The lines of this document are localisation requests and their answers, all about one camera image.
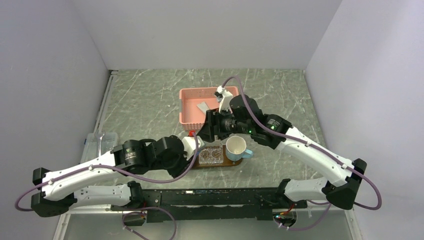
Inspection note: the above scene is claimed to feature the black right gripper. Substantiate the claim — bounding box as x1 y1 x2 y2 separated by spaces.
198 106 253 143

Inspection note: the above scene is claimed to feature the clear textured glass dish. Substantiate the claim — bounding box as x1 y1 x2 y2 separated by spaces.
198 145 224 166

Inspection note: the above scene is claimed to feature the white and light-blue mug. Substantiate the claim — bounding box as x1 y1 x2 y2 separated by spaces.
225 135 254 162

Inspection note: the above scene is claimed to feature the oval wooden tray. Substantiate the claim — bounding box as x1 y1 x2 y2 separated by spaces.
192 145 243 169

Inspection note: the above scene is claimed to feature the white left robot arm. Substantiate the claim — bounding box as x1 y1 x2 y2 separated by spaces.
30 135 205 218

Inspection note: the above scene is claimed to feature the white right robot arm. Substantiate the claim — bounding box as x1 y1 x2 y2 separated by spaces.
197 95 367 210

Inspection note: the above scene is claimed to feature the silver toothpaste tube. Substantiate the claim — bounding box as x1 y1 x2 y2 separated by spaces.
196 101 210 114

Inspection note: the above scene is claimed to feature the pink perforated plastic basket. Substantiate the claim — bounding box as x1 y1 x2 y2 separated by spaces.
179 87 220 131

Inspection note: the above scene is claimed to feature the clear plastic screw box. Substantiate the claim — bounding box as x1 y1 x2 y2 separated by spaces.
81 132 119 163

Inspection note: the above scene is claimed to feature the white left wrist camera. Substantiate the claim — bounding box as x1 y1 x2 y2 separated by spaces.
181 131 206 161

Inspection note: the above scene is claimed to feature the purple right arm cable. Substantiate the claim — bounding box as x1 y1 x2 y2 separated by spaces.
221 75 382 232

